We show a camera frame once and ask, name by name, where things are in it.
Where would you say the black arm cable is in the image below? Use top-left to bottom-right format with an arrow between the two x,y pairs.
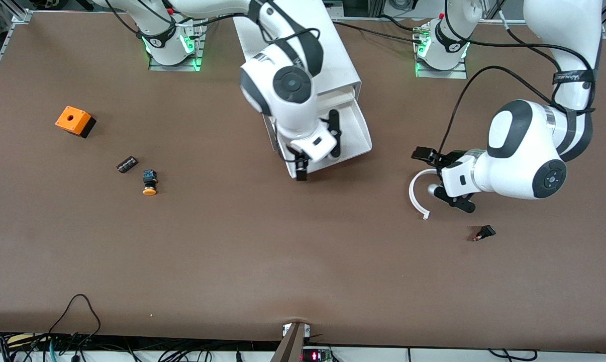
105,0 -> 325,164
441,0 -> 596,154

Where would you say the white drawer cabinet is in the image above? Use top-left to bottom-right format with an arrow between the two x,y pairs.
232,0 -> 362,151

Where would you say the small red display module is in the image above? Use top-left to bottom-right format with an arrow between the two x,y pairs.
301,347 -> 332,362

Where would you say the thin black looped cable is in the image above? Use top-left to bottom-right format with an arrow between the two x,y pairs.
47,294 -> 103,347

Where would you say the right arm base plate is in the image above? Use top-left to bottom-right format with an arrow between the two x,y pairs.
148,14 -> 204,72

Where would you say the orange button enclosure box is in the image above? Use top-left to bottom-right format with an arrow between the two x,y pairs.
55,106 -> 97,139

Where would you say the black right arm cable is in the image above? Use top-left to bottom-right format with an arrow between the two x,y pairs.
105,0 -> 325,164

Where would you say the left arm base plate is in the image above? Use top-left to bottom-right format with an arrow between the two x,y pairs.
415,59 -> 468,79

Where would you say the black table power cable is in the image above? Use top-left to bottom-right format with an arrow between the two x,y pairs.
332,20 -> 425,46
378,14 -> 422,33

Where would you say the aluminium frame rail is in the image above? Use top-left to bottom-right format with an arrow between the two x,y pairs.
0,8 -> 33,105
484,18 -> 606,40

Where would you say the brown camera mount post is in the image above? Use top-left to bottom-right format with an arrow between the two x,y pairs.
270,322 -> 311,362

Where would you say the white curved plastic piece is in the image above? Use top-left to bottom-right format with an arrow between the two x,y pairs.
409,168 -> 440,220

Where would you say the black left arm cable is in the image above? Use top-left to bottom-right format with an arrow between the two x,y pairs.
441,0 -> 596,154

